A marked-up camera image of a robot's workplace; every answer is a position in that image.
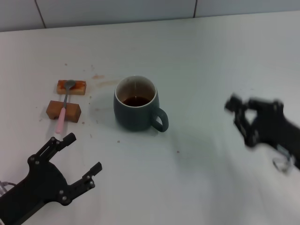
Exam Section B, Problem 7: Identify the pink handled metal spoon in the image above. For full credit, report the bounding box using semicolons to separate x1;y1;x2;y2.
55;79;76;134

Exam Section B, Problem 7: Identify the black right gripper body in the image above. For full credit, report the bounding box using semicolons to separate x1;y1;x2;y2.
250;110;300;163

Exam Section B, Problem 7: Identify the gripper cable with plug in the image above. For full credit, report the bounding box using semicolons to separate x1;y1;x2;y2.
0;180;17;195
271;153;296;174

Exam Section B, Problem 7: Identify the orange rear block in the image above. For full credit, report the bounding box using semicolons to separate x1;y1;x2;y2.
56;80;87;96

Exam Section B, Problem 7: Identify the left gripper cable with plug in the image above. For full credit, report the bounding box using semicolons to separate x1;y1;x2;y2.
0;180;17;195

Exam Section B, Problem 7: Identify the right gripper cable with plug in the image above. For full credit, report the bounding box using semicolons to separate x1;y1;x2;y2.
271;153;296;174

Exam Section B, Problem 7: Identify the brown wooden arch block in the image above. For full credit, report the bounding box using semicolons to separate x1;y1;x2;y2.
45;100;82;123

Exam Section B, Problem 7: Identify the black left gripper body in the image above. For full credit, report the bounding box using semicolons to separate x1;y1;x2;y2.
0;161;71;225

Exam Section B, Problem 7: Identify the dark grey ceramic mug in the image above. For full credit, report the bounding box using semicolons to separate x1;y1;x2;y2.
113;75;169;133

